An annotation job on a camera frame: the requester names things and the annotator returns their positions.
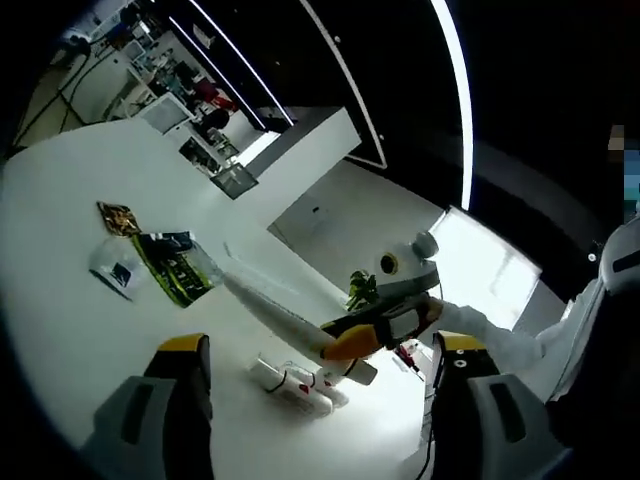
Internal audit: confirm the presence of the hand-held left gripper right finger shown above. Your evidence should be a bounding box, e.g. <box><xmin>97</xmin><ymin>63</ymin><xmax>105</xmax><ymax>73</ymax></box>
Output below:
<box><xmin>428</xmin><ymin>330</ymin><xmax>570</xmax><ymax>480</ymax></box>

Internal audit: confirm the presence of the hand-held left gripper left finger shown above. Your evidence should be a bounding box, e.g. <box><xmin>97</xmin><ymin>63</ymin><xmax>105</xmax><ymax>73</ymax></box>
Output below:
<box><xmin>81</xmin><ymin>332</ymin><xmax>217</xmax><ymax>480</ymax></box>

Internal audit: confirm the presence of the white red-collar skincare pump bottle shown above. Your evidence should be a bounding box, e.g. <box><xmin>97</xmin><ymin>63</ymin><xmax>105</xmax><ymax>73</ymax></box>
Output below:
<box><xmin>392</xmin><ymin>338</ymin><xmax>437</xmax><ymax>384</ymax></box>

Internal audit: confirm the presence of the small white skincare bottle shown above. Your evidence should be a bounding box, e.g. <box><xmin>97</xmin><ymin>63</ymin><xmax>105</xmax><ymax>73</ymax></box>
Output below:
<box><xmin>248</xmin><ymin>356</ymin><xmax>335</xmax><ymax>417</ymax></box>
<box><xmin>284</xmin><ymin>363</ymin><xmax>351</xmax><ymax>407</ymax></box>

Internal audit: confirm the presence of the green black skincare sachet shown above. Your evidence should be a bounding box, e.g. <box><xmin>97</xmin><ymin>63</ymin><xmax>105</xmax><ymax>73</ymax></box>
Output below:
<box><xmin>130</xmin><ymin>232</ymin><xmax>215</xmax><ymax>309</ymax></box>

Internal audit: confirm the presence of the small clear skincare sachet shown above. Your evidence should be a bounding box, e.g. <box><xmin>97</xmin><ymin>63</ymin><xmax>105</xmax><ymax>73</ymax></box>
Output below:
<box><xmin>88</xmin><ymin>236</ymin><xmax>152</xmax><ymax>303</ymax></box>

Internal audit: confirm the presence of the gold skincare sachet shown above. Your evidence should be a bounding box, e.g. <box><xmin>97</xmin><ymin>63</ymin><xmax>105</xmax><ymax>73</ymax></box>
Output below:
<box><xmin>96</xmin><ymin>200</ymin><xmax>142</xmax><ymax>237</ymax></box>

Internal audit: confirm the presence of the green potted plant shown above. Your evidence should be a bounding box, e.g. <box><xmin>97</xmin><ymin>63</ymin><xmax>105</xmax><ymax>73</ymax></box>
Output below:
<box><xmin>346</xmin><ymin>269</ymin><xmax>382</xmax><ymax>312</ymax></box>

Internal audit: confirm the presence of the dark mesh office chair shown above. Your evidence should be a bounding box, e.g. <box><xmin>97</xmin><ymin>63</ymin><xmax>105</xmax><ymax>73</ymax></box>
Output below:
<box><xmin>209</xmin><ymin>164</ymin><xmax>260</xmax><ymax>201</ymax></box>

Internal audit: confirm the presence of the white chest-worn device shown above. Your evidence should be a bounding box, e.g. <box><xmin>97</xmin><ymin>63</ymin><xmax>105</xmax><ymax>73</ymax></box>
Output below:
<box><xmin>597</xmin><ymin>219</ymin><xmax>640</xmax><ymax>306</ymax></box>

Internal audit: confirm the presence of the white mesh office chair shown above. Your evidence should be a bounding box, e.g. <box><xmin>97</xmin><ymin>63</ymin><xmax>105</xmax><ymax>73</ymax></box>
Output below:
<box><xmin>138</xmin><ymin>92</ymin><xmax>196</xmax><ymax>135</ymax></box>

